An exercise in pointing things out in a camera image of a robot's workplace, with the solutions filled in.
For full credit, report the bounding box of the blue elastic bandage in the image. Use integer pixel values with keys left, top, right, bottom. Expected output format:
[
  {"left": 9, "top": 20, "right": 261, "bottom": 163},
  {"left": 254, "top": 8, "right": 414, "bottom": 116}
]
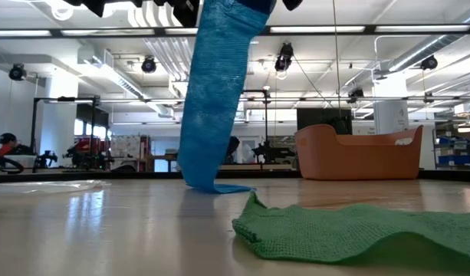
[{"left": 176, "top": 0, "right": 278, "bottom": 195}]

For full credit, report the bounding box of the black cable loop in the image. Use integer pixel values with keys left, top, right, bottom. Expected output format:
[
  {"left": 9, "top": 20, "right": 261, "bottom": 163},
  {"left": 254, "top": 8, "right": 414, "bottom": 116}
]
[{"left": 0, "top": 154, "right": 25, "bottom": 176}]

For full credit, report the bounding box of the black overhead frame bar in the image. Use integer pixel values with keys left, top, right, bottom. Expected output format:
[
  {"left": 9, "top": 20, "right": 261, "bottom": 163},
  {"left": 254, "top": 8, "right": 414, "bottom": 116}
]
[{"left": 0, "top": 23, "right": 470, "bottom": 38}]

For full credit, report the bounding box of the black monitor screen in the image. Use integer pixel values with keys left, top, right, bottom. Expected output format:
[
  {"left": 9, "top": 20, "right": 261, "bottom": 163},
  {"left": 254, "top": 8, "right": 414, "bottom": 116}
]
[{"left": 295, "top": 107, "right": 353, "bottom": 136}]

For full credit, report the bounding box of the black table edge rail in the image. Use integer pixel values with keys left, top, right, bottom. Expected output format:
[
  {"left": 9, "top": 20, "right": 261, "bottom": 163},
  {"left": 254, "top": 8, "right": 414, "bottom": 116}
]
[{"left": 0, "top": 169, "right": 470, "bottom": 184}]

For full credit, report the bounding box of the shelf with blue bins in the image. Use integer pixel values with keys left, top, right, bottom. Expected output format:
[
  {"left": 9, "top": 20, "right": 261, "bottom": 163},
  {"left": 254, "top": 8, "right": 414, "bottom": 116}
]
[{"left": 432, "top": 128, "right": 470, "bottom": 170}]

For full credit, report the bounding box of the white patterned board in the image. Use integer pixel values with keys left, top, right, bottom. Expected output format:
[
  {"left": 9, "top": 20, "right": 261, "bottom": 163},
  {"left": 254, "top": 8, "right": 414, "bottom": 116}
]
[{"left": 110, "top": 134, "right": 142, "bottom": 160}]

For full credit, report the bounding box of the white round column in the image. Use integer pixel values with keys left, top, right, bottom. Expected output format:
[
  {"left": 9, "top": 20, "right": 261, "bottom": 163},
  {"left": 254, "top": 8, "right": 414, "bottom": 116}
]
[{"left": 373, "top": 72, "right": 410, "bottom": 135}]

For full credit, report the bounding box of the black hanging ceiling reel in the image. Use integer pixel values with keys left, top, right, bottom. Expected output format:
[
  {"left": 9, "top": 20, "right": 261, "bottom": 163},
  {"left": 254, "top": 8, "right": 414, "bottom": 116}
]
[
  {"left": 274, "top": 41, "right": 295, "bottom": 73},
  {"left": 420, "top": 54, "right": 439, "bottom": 71},
  {"left": 347, "top": 87, "right": 365, "bottom": 104},
  {"left": 140, "top": 56, "right": 158, "bottom": 74},
  {"left": 8, "top": 63, "right": 28, "bottom": 82}
]

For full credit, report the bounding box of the red tool cart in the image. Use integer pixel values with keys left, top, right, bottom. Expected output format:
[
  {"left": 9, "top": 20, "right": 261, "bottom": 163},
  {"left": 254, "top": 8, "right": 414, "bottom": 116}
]
[{"left": 72, "top": 136, "right": 110, "bottom": 170}]

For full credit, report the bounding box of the thin hanging cable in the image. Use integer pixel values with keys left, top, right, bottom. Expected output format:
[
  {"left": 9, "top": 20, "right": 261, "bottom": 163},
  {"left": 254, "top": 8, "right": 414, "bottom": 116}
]
[{"left": 331, "top": 0, "right": 342, "bottom": 116}]

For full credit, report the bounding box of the clear plastic zip bag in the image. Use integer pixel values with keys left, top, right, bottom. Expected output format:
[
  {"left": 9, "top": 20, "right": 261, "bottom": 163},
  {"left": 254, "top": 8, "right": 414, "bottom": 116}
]
[{"left": 0, "top": 179, "right": 112, "bottom": 195}]

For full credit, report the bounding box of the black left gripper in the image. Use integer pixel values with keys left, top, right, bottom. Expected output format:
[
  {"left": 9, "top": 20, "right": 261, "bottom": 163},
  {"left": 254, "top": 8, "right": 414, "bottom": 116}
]
[{"left": 61, "top": 0, "right": 201, "bottom": 28}]

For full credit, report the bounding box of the person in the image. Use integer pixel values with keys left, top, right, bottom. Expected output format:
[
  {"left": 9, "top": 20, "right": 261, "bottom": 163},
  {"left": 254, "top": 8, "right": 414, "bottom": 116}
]
[
  {"left": 225, "top": 136, "right": 242, "bottom": 164},
  {"left": 0, "top": 132, "right": 32, "bottom": 168}
]

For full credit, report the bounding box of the green knit bandage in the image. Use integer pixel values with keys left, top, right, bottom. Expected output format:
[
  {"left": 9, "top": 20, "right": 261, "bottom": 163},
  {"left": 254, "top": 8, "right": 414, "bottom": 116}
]
[{"left": 232, "top": 191, "right": 470, "bottom": 269}]

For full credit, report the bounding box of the orange plastic tub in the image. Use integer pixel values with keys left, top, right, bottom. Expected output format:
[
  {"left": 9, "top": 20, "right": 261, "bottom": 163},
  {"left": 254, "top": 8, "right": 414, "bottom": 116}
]
[{"left": 294, "top": 123, "right": 425, "bottom": 181}]

